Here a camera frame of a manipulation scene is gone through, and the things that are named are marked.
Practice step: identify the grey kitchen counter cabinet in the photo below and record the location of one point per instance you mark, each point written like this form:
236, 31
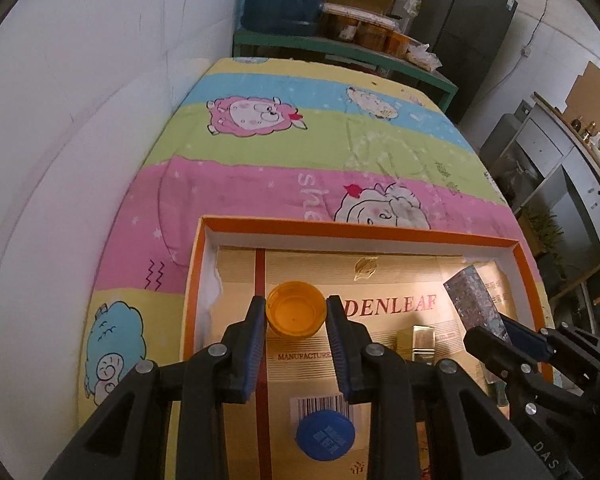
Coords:
570, 185

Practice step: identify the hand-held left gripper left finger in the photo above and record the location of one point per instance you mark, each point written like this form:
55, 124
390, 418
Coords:
252, 350

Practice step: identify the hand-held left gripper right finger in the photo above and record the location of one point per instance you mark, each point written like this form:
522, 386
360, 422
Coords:
340, 350

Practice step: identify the grey gas cylinder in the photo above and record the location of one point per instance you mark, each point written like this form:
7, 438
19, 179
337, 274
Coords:
500, 145

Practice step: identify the gold rectangular box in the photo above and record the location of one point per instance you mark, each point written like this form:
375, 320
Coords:
420, 342

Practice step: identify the clear plastic bag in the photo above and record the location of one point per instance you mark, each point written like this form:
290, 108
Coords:
422, 57

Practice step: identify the blue bottle cap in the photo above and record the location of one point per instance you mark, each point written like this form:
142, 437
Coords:
325, 435

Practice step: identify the orange pickle jar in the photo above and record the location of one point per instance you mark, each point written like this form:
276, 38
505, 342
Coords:
372, 35
344, 27
399, 42

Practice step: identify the potted plant in yellow pot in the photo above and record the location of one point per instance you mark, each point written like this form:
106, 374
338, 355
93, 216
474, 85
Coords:
542, 230

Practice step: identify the yellow bottle cap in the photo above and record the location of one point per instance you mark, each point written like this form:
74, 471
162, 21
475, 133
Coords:
296, 315

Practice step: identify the dark grey refrigerator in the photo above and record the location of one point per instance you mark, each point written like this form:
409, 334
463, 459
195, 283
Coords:
465, 35

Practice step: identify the green bench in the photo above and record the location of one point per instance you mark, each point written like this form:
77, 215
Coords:
330, 47

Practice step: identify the cardboard wall sheets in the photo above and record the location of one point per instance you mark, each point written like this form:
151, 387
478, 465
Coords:
595, 90

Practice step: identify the shallow orange-rimmed cardboard box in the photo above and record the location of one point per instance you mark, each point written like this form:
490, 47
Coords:
380, 280

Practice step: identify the cartoon sheep printed blanket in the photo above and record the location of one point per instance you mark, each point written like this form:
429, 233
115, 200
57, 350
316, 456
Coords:
280, 175

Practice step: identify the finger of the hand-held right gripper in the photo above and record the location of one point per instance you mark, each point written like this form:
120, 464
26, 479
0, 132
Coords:
485, 347
525, 340

